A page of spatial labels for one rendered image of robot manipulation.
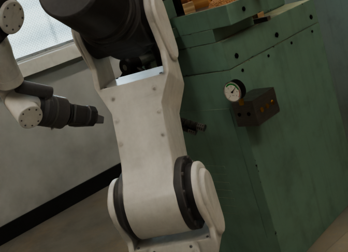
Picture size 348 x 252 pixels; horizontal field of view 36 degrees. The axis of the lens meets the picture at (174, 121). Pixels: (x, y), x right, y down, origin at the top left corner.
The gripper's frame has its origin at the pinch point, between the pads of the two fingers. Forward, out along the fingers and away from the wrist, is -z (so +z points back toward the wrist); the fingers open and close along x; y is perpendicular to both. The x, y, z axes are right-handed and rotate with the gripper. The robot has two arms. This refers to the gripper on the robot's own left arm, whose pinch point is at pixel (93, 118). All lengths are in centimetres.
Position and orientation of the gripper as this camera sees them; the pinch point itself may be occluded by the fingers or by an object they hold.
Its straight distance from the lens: 155.7
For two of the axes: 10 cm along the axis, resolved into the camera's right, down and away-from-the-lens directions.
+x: 7.0, -0.4, -7.1
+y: 0.7, -9.9, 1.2
